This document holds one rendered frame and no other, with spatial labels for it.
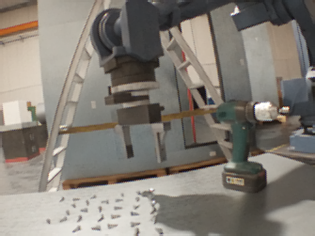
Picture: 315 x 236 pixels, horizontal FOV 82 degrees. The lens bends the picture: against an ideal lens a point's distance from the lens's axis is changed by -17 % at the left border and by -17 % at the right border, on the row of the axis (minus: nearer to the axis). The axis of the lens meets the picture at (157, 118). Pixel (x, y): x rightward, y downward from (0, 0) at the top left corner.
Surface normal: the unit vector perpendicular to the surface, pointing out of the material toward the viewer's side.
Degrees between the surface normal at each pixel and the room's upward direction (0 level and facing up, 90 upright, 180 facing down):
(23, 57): 90
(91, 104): 90
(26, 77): 90
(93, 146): 90
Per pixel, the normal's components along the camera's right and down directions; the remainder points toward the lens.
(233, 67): 0.08, 0.04
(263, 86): -0.26, 0.08
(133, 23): 0.56, -0.04
